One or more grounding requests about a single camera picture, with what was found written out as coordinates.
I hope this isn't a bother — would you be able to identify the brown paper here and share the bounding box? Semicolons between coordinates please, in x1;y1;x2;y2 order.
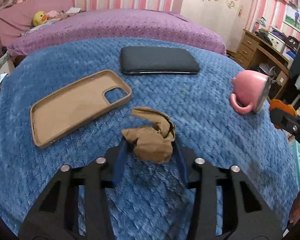
121;106;176;163

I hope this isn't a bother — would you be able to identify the person's right hand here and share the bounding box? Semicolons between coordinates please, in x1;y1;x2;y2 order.
289;191;300;225

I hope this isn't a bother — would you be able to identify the pink steel mug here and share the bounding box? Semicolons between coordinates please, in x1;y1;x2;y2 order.
230;70;271;115

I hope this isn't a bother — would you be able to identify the blue quilted blanket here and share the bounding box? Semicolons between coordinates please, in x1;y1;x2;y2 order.
0;38;299;233

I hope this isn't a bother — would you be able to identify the wooden desk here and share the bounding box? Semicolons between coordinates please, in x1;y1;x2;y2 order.
234;29;289;100

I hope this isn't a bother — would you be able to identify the white storage box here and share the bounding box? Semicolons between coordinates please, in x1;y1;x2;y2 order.
268;33;286;54

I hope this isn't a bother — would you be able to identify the tan phone case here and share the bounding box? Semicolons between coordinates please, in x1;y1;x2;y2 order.
30;69;132;148

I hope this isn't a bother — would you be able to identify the framed couple photo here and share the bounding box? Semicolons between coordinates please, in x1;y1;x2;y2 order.
283;5;300;33

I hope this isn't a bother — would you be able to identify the white wardrobe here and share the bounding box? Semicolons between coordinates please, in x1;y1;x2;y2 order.
181;0;253;51

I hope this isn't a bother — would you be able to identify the black phone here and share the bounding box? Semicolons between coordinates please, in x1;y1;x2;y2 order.
120;46;200;75

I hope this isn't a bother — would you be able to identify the bed with purple cover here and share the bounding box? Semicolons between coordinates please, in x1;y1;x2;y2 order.
0;0;226;57

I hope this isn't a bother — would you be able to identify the yellow duck plush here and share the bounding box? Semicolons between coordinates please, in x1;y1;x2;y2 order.
32;11;47;27

